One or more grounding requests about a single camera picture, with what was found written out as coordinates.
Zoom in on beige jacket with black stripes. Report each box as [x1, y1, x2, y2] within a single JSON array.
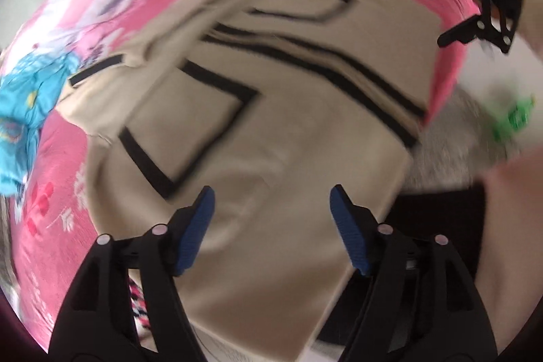
[[57, 0, 441, 361]]

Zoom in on pink floral bed sheet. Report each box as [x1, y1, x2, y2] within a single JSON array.
[[1, 0, 476, 345]]

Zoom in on blue patterned quilt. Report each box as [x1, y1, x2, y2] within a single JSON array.
[[1, 52, 80, 196]]

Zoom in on green plastic object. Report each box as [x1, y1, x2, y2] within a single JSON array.
[[492, 96, 536, 142]]

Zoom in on grey knitted cloth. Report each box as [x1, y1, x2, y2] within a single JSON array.
[[401, 87, 520, 194]]

